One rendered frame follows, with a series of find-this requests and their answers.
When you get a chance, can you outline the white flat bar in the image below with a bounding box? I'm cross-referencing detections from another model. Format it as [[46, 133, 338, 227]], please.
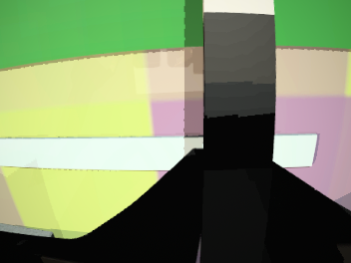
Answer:
[[0, 134, 316, 171]]

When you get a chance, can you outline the green flat mat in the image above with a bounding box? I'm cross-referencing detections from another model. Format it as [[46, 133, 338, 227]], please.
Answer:
[[0, 0, 351, 69]]

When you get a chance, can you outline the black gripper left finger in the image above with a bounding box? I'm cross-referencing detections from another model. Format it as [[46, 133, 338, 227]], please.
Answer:
[[0, 148, 203, 263]]

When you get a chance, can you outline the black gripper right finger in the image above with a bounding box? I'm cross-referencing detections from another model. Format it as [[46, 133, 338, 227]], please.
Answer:
[[262, 162, 351, 263]]

